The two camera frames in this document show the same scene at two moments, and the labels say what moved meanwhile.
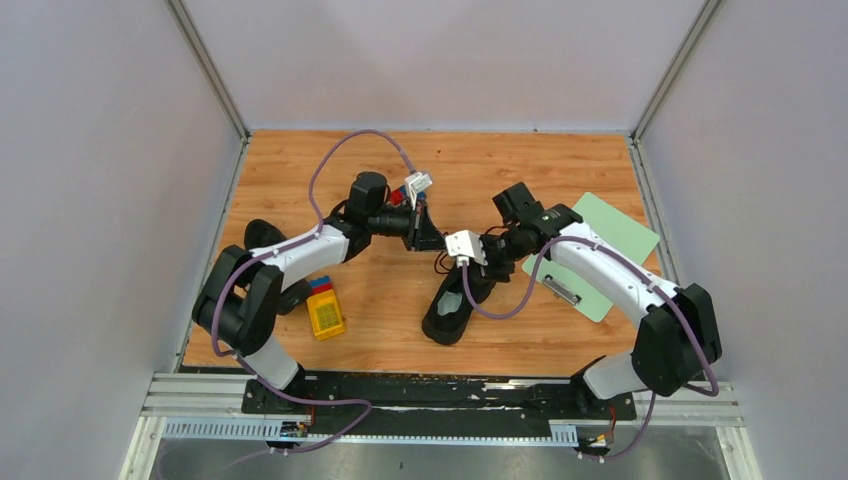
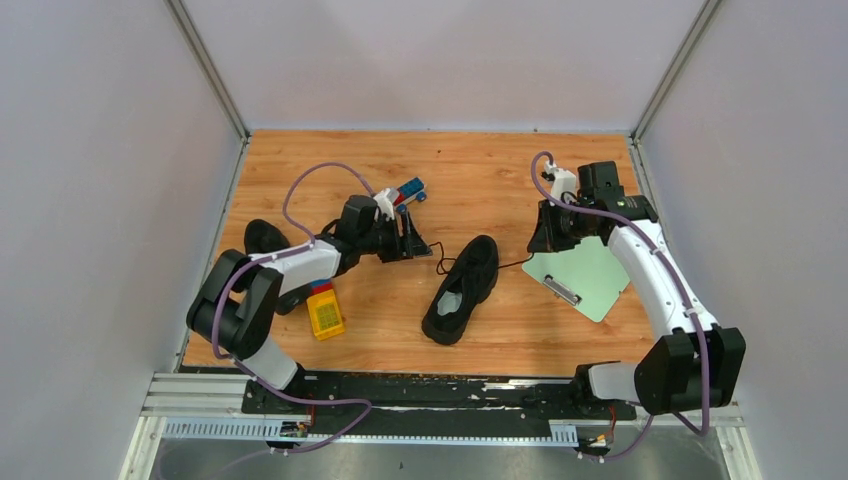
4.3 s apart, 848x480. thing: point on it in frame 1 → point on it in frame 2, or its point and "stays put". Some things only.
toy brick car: [399, 195] stays put
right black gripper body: [501, 253] → [568, 226]
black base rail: [433, 404] stays put
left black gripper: [420, 233] → [405, 247]
